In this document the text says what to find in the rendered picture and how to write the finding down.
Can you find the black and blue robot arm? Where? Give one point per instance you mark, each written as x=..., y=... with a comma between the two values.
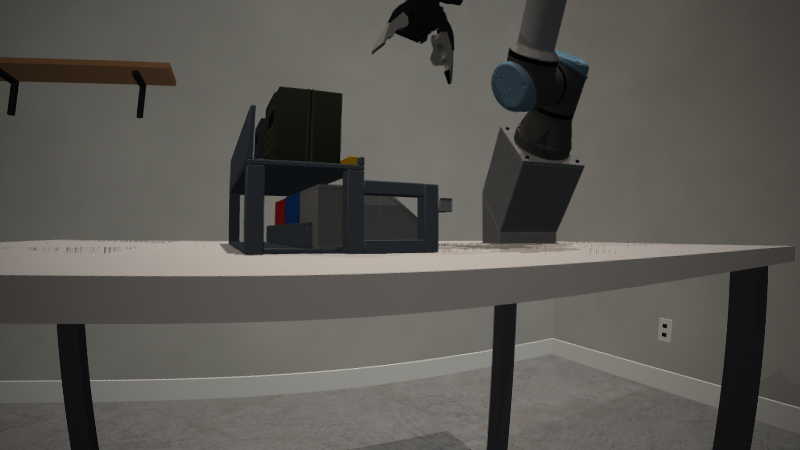
x=527, y=80

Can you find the red bin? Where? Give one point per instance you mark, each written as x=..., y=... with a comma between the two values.
x=280, y=212

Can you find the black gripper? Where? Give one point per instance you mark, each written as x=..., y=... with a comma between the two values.
x=420, y=17

